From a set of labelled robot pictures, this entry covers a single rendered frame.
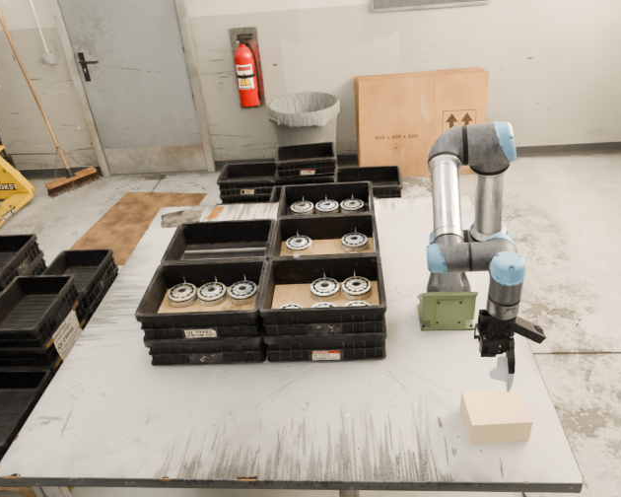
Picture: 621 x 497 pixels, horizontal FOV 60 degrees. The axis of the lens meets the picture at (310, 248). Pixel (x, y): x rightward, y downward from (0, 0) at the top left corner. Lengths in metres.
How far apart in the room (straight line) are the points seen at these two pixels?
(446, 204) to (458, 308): 0.53
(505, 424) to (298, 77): 3.63
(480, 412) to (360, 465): 0.36
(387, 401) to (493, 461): 0.34
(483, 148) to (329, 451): 0.95
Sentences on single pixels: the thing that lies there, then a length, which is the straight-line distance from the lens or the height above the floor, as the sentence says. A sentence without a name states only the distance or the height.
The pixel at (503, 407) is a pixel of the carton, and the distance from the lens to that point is 1.63.
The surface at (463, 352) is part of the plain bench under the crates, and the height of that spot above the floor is 0.70.
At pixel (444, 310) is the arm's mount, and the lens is 1.89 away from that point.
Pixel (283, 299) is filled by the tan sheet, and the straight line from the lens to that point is 1.89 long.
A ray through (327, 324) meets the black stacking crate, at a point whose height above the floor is 0.86.
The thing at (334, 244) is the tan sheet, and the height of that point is 0.83.
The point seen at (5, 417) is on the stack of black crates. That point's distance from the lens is 2.70.
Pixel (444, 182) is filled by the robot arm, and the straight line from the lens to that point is 1.52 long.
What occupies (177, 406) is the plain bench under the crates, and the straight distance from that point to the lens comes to 1.79.
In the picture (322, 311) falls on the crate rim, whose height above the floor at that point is 0.92.
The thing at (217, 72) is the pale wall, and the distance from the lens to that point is 4.79.
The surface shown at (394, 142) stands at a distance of 4.60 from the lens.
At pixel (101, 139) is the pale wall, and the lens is 5.30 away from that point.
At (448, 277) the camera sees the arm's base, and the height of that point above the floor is 0.89.
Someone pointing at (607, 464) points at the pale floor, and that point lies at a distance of 2.62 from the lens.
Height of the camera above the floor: 1.97
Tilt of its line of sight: 32 degrees down
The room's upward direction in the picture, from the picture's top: 5 degrees counter-clockwise
